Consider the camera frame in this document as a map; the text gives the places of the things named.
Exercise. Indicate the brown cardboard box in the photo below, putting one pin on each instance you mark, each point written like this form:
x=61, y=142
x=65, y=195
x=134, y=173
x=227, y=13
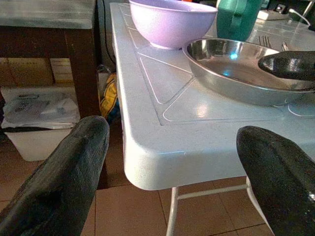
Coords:
x=62, y=70
x=27, y=72

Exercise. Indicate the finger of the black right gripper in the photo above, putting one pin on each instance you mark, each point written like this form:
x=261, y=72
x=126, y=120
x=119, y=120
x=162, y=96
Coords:
x=290, y=65

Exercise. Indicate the white plastic bin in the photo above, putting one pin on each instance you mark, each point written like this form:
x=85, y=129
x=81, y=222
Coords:
x=37, y=145

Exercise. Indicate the white printed plastic bag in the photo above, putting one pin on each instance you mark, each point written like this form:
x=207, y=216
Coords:
x=41, y=108

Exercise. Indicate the yellow printed bag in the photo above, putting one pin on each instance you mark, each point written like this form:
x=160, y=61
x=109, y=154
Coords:
x=109, y=96

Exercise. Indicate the green plastic mug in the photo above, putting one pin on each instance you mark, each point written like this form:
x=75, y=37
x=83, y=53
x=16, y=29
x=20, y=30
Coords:
x=231, y=14

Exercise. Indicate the white plastic folding table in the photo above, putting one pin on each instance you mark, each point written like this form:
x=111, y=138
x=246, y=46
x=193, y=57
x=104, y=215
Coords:
x=172, y=147

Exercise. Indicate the stainless steel plate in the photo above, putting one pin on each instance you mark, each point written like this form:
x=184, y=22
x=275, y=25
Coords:
x=221, y=71

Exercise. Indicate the purple plastic bowl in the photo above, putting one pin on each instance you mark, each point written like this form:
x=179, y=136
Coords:
x=172, y=27

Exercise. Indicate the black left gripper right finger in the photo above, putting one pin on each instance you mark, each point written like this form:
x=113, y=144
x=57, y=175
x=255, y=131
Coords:
x=283, y=184

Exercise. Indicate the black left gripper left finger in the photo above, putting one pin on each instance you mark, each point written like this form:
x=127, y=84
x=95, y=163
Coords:
x=56, y=182

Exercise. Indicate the dark wooden table grey top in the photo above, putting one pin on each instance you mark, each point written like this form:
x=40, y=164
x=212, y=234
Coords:
x=83, y=73

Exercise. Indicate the white power strip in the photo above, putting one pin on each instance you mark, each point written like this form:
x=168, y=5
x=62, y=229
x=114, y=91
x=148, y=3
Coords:
x=270, y=14

